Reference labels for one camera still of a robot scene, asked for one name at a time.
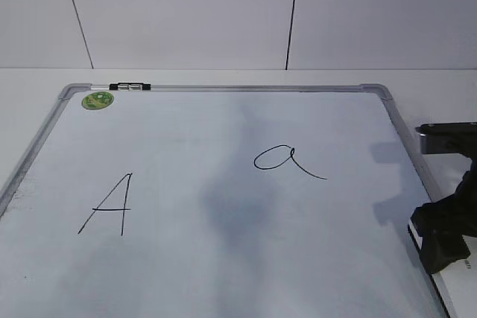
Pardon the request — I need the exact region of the black silver board clip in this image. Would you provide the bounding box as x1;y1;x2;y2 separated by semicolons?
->
109;82;151;91

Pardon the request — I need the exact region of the round green magnet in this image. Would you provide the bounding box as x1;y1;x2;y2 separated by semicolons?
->
81;92;114;110

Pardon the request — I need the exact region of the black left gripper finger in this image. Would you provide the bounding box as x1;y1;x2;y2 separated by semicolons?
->
408;171;477;275

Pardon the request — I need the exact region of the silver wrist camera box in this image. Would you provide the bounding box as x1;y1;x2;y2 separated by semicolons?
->
415;122;476;159

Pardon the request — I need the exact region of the white whiteboard eraser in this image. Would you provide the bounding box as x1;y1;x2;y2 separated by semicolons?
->
406;220;477;318

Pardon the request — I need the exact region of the aluminium framed whiteboard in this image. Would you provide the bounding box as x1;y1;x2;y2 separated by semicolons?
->
1;86;444;317

